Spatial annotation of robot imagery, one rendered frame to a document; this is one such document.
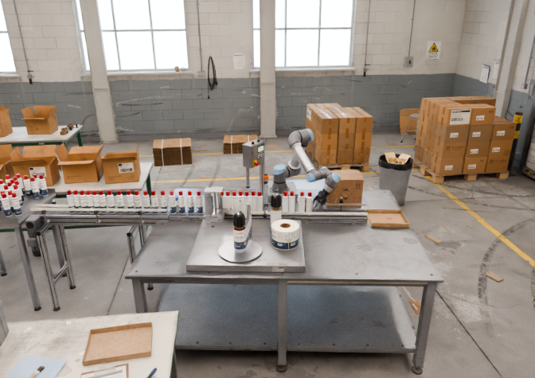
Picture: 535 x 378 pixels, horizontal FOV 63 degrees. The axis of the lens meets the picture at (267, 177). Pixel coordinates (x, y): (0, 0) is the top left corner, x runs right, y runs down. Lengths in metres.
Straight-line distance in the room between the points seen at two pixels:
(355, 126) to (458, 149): 1.54
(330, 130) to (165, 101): 3.58
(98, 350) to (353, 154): 5.31
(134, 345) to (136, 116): 6.87
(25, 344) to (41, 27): 7.14
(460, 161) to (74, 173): 5.24
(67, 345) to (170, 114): 6.72
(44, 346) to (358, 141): 5.44
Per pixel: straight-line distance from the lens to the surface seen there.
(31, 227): 4.07
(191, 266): 3.02
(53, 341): 2.78
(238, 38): 8.68
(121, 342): 2.63
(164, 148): 7.45
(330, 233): 3.47
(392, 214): 3.87
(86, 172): 4.90
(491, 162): 7.32
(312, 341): 3.39
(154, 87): 8.87
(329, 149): 6.92
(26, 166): 4.99
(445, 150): 6.84
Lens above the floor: 2.49
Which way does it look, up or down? 21 degrees down
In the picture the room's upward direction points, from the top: straight up
